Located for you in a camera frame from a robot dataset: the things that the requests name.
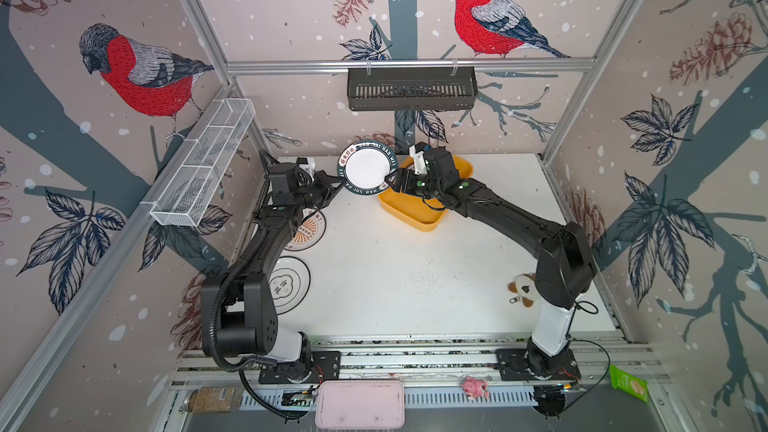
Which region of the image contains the white wire mesh shelf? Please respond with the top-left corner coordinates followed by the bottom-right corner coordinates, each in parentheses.
top-left (150, 98), bottom-right (255, 227)

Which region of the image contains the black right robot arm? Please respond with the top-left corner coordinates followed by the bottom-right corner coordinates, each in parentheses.
top-left (385, 143), bottom-right (597, 379)

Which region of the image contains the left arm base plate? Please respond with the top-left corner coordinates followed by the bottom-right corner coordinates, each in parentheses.
top-left (258, 351), bottom-right (341, 385)

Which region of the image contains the pink pig toy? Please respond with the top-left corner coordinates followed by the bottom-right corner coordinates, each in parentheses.
top-left (461, 377), bottom-right (490, 400)

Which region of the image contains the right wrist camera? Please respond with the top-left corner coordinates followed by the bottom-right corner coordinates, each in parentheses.
top-left (409, 143), bottom-right (429, 176)

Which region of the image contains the pink plastic tray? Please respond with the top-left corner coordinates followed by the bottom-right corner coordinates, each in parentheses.
top-left (315, 380), bottom-right (406, 431)

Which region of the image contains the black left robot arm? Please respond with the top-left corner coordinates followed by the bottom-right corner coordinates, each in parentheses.
top-left (200, 151), bottom-right (344, 380)

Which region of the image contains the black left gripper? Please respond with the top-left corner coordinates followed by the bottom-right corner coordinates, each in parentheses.
top-left (293, 172), bottom-right (346, 211)

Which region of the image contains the black hanging wire basket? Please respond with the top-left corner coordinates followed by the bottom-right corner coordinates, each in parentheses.
top-left (347, 67), bottom-right (478, 112)

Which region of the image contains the yellow plastic bin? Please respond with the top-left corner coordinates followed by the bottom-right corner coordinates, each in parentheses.
top-left (378, 156), bottom-right (474, 233)

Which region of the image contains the brown grain bag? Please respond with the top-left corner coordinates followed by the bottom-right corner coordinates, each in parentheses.
top-left (181, 387), bottom-right (243, 413)

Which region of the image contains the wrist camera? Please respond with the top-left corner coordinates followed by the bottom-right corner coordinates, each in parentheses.
top-left (409, 143), bottom-right (429, 176)
top-left (295, 157), bottom-right (316, 178)

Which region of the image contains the orange plate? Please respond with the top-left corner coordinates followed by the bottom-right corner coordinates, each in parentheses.
top-left (285, 210), bottom-right (327, 252)

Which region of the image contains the green snack packet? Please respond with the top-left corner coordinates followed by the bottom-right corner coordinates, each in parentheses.
top-left (609, 365), bottom-right (649, 403)

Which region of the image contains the green rim plate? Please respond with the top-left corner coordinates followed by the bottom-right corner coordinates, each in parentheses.
top-left (337, 140), bottom-right (398, 196)

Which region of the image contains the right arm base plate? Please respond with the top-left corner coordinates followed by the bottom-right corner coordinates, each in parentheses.
top-left (495, 348), bottom-right (581, 382)

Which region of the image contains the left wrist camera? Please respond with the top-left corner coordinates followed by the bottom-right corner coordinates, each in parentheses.
top-left (295, 157), bottom-right (316, 178)

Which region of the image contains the brown white plush toy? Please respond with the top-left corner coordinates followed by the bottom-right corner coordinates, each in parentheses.
top-left (508, 274), bottom-right (541, 308)

